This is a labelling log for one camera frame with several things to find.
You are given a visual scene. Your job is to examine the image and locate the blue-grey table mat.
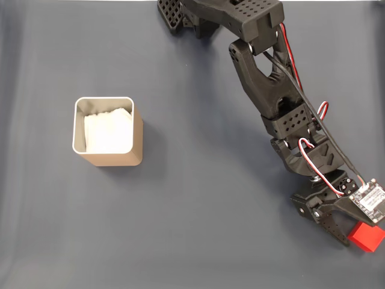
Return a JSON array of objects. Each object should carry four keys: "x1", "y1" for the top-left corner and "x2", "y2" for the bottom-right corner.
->
[{"x1": 0, "y1": 1, "x2": 385, "y2": 289}]

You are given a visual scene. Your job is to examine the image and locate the beige square box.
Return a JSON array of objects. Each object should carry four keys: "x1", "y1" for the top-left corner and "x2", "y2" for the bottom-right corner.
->
[{"x1": 72, "y1": 96, "x2": 144, "y2": 167}]

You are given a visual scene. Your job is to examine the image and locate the white tissue paper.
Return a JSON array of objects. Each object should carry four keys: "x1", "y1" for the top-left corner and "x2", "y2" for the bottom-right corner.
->
[{"x1": 84, "y1": 107, "x2": 133, "y2": 153}]

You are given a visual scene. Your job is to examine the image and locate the black camera cable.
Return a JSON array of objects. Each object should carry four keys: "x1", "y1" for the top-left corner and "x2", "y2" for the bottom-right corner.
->
[{"x1": 263, "y1": 51, "x2": 366, "y2": 186}]

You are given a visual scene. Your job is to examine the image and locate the red white servo wire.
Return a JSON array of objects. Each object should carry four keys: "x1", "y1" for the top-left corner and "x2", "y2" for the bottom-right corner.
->
[
  {"x1": 279, "y1": 23, "x2": 304, "y2": 90},
  {"x1": 318, "y1": 101, "x2": 330, "y2": 122},
  {"x1": 297, "y1": 137, "x2": 345, "y2": 199}
]

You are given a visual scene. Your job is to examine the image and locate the red cube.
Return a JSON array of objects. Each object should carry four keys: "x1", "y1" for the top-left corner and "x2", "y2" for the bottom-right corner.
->
[{"x1": 347, "y1": 222, "x2": 385, "y2": 252}]

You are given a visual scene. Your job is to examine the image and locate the camera circuit board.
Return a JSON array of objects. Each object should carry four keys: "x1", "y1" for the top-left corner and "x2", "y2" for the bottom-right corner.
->
[{"x1": 348, "y1": 177, "x2": 385, "y2": 225}]

